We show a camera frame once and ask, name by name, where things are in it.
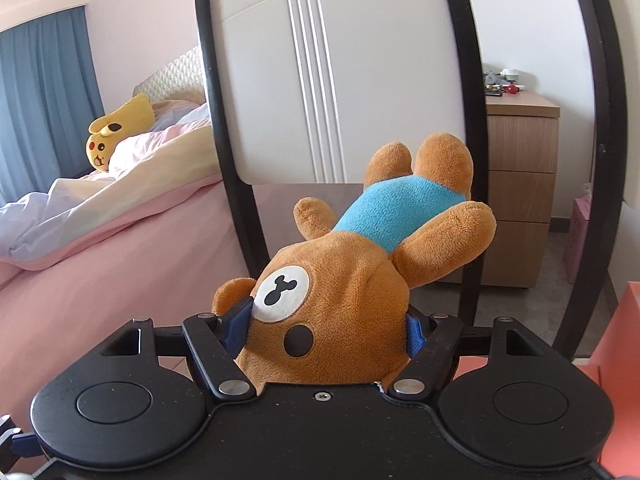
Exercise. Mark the pink cardboard box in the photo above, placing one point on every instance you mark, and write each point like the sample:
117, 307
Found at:
622, 385

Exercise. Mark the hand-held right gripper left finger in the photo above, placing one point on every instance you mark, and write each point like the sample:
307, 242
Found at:
239, 330

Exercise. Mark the blue curtain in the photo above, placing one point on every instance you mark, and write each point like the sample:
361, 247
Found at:
45, 100

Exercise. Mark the brown teddy bear plush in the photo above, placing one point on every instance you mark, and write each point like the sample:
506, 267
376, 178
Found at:
340, 300

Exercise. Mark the pink paper bag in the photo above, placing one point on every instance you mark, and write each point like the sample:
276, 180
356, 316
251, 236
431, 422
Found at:
577, 240

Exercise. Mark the wooden drawer cabinet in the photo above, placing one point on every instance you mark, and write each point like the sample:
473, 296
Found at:
520, 150

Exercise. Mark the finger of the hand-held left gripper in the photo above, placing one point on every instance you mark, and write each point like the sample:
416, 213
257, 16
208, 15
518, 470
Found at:
22, 441

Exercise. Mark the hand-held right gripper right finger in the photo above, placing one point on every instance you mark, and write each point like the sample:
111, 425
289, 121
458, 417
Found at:
416, 335

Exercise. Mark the white quilted headboard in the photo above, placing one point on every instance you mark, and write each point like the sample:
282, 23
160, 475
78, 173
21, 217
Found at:
175, 72

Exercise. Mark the grey small object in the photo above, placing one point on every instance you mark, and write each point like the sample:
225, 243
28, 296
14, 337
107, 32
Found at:
492, 79

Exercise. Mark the white pink duvet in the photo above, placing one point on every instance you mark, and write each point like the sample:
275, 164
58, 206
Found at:
100, 200

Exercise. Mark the yellow plush toy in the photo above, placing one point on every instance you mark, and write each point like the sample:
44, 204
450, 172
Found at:
120, 130

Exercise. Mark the pink box lid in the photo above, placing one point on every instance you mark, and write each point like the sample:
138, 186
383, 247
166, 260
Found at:
475, 366

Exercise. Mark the pink bed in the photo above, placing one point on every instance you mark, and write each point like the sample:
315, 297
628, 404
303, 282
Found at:
125, 285

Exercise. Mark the red small object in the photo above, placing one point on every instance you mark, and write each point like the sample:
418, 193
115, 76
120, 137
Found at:
511, 89

